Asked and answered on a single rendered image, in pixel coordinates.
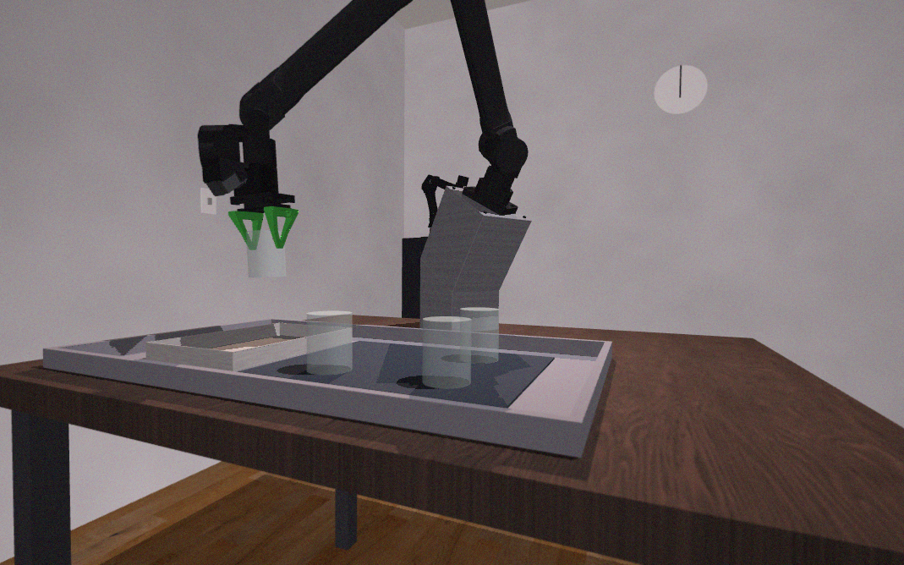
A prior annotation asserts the clear glass jar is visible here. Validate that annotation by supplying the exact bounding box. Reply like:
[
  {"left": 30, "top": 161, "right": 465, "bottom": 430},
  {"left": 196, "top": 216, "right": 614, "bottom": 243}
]
[
  {"left": 246, "top": 230, "right": 286, "bottom": 277},
  {"left": 460, "top": 307, "right": 499, "bottom": 364},
  {"left": 422, "top": 316, "right": 472, "bottom": 388},
  {"left": 307, "top": 311, "right": 353, "bottom": 375}
]

